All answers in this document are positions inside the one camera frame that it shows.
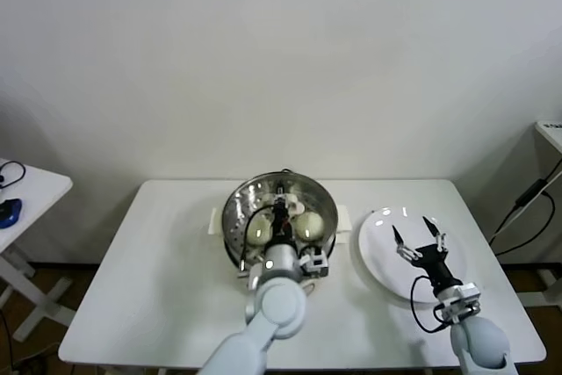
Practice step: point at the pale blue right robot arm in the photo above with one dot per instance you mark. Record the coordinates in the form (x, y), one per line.
(480, 344)

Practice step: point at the silver wrist camera assembly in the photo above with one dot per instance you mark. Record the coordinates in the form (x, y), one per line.
(461, 298)
(316, 263)

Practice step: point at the silver left wrist camera assembly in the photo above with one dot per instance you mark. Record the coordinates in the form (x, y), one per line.
(316, 263)

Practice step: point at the round glass pot lid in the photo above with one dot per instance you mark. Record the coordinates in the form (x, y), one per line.
(246, 199)

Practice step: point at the pale left robot arm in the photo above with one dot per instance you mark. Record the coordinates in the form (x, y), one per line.
(272, 305)

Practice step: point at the stainless steel steamer basket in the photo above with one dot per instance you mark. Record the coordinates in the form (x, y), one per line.
(237, 212)

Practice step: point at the white side desk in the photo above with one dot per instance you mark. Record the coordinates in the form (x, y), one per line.
(549, 133)

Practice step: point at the silver right wrist camera assembly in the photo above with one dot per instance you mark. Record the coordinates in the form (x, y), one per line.
(461, 298)

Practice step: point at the blue computer mouse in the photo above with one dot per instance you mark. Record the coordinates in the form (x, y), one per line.
(11, 212)

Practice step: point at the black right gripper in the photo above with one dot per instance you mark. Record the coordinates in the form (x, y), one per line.
(432, 263)

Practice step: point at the white side table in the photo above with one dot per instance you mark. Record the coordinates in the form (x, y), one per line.
(39, 199)

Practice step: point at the white round plate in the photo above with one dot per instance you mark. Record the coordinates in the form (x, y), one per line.
(377, 256)

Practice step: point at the white steamed baozi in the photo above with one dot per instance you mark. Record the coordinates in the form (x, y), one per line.
(258, 231)
(311, 225)

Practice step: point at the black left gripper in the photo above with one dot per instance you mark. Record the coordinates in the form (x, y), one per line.
(279, 225)

